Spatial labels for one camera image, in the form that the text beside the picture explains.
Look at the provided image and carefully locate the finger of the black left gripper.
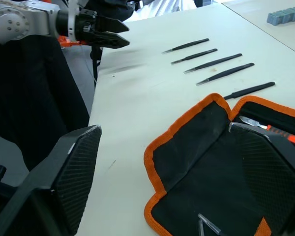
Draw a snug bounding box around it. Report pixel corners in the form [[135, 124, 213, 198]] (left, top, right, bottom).
[[95, 16, 130, 33], [94, 31, 131, 50]]

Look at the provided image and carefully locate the orange plastic part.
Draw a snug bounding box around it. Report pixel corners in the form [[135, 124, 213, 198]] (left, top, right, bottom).
[[58, 35, 87, 49]]

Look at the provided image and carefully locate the white plastic bag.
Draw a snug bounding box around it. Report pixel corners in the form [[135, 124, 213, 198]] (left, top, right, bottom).
[[131, 0, 198, 18]]

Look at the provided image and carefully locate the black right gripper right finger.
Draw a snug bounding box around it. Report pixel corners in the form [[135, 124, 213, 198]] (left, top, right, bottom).
[[229, 122, 295, 236]]

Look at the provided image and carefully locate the black fabric cover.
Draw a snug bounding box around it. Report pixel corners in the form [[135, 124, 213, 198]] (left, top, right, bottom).
[[0, 33, 90, 171]]

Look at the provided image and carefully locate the blue grey block row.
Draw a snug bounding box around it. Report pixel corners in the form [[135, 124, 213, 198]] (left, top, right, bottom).
[[266, 5, 295, 27]]

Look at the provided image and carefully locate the black tool roll orange trim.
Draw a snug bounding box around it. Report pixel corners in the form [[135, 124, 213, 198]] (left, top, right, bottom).
[[143, 92, 295, 236]]

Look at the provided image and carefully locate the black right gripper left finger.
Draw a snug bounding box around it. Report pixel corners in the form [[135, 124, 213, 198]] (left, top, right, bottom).
[[0, 124, 103, 236]]

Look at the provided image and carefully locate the orange handled craft knife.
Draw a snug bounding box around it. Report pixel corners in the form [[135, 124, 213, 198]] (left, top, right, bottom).
[[238, 116, 295, 156]]

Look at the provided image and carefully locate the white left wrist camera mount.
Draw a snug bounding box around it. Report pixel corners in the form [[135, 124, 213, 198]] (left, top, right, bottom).
[[66, 0, 80, 43]]

